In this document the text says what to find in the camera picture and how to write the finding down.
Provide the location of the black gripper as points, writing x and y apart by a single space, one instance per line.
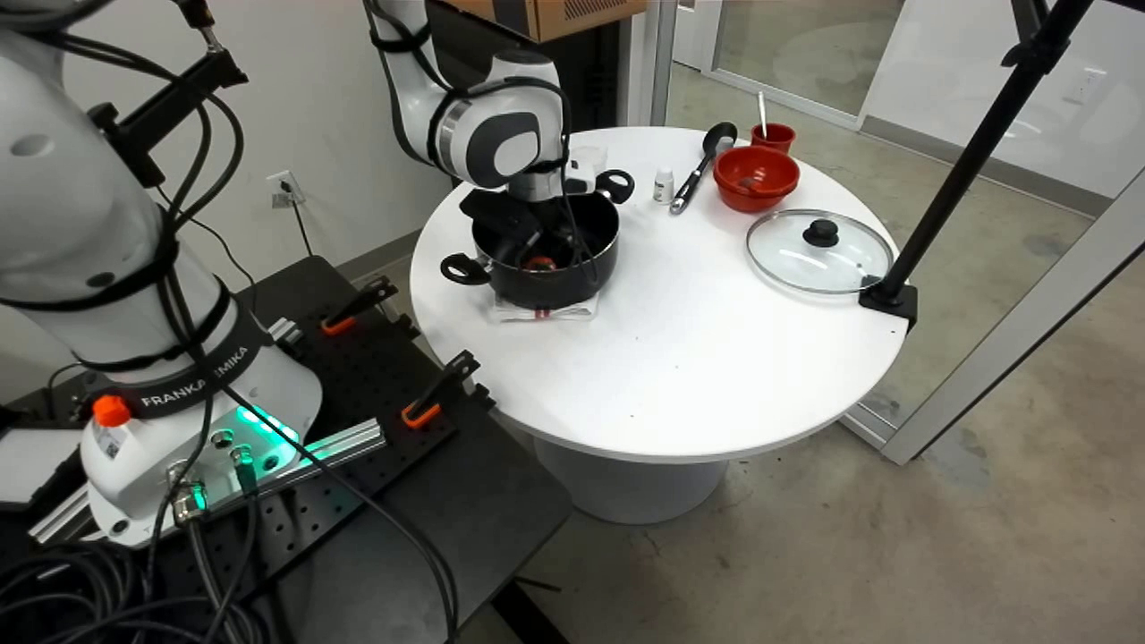
546 218

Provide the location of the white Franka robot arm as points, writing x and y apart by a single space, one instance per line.
72 202

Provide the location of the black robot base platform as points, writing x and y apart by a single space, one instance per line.
468 503

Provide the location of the small white shaker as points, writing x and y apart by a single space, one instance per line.
664 188

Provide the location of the black ladle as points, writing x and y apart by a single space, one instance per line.
695 169

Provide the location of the black cabinet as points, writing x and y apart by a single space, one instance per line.
592 84

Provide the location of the black clamp with orange grip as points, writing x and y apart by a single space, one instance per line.
357 308
439 393

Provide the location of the white round table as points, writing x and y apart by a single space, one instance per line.
702 371

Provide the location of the red bowl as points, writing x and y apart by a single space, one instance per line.
756 180

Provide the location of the brown cardboard box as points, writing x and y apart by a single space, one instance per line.
558 16

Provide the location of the small red cup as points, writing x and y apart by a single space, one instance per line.
773 136

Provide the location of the glass lid with black knob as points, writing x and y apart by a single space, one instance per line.
822 251

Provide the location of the orange round button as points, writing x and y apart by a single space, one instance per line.
112 411

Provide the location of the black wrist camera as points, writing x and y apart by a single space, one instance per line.
487 217

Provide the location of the white wall outlet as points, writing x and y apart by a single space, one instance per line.
285 188

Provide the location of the aluminium rail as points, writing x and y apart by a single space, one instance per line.
335 449

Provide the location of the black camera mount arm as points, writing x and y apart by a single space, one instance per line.
181 95

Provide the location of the black camera stand pole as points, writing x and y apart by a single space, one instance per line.
983 142

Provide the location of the grey metal door frame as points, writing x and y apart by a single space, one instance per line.
1015 324

